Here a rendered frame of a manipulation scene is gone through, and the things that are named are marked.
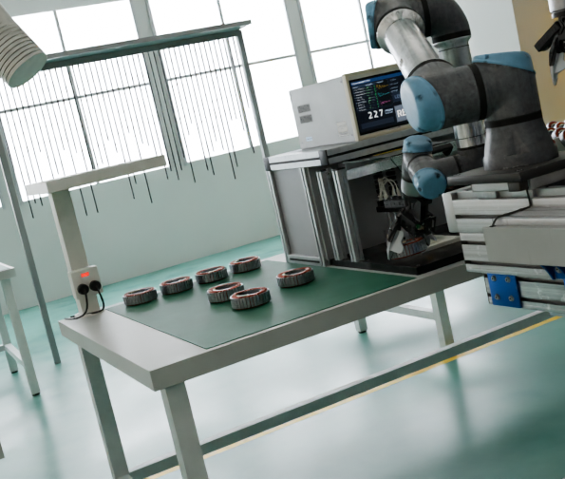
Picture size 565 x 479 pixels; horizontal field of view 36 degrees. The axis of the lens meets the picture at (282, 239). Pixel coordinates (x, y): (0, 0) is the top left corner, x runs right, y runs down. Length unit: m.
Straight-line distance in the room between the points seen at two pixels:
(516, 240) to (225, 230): 7.68
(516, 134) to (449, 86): 0.16
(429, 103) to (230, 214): 7.55
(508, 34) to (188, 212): 3.96
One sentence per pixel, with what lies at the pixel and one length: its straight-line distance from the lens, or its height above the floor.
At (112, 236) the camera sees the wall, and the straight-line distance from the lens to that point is 8.85.
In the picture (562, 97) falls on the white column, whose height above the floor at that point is 0.92.
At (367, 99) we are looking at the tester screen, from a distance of 2.69.
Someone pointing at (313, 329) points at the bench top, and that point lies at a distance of 2.16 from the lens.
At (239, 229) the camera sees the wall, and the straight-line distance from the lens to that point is 9.29.
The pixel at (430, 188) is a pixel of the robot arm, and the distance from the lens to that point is 2.17.
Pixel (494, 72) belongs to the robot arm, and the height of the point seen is 1.23.
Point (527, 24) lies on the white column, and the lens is 6.68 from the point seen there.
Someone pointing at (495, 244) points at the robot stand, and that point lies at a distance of 1.70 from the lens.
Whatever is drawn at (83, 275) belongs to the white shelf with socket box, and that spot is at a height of 0.89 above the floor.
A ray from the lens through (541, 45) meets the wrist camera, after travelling 2.73.
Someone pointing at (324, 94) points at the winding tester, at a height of 1.28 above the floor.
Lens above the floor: 1.24
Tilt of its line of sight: 8 degrees down
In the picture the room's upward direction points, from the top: 13 degrees counter-clockwise
